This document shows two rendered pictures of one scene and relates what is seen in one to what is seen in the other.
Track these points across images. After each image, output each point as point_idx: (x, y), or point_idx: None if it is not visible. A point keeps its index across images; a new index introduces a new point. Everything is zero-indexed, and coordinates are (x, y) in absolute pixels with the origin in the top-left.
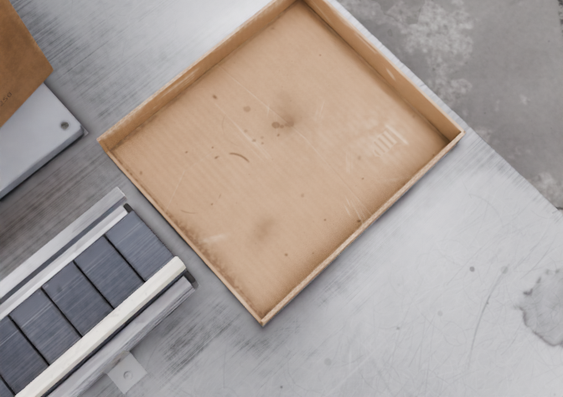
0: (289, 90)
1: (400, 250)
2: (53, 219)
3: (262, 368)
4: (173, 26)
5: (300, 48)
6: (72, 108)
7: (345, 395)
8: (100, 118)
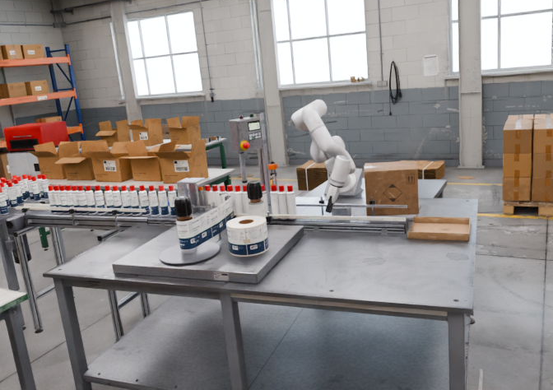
0: (450, 228)
1: (439, 243)
2: None
3: (401, 240)
4: None
5: (460, 226)
6: None
7: (407, 246)
8: None
